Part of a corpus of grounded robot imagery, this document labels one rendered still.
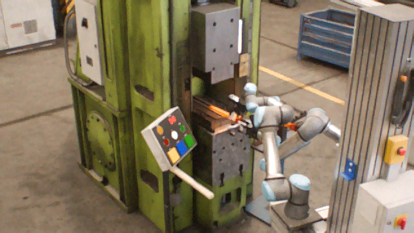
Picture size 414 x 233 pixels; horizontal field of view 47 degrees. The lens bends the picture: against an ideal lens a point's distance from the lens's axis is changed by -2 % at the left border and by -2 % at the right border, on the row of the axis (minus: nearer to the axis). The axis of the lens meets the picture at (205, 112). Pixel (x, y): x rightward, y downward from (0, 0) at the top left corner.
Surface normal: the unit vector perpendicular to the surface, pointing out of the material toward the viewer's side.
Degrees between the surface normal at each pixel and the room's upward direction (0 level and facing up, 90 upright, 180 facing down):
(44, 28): 90
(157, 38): 89
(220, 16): 90
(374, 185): 0
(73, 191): 0
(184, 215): 90
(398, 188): 0
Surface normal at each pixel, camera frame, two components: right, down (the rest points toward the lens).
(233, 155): 0.62, 0.35
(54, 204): 0.00, -0.90
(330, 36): -0.72, 0.29
